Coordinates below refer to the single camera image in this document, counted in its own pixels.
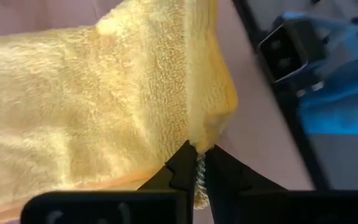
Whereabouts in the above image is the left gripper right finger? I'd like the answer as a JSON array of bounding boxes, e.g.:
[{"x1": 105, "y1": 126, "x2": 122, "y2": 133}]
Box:
[{"x1": 204, "y1": 144, "x2": 358, "y2": 224}]

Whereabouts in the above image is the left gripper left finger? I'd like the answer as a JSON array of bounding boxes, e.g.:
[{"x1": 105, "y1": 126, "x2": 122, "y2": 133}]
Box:
[{"x1": 20, "y1": 139, "x2": 198, "y2": 224}]

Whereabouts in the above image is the yellow microfiber towel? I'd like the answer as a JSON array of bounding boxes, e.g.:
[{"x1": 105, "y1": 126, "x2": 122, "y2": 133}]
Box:
[{"x1": 0, "y1": 0, "x2": 239, "y2": 223}]

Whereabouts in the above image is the black frame clamp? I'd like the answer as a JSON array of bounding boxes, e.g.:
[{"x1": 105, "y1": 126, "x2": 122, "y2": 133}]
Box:
[{"x1": 257, "y1": 19, "x2": 326, "y2": 84}]

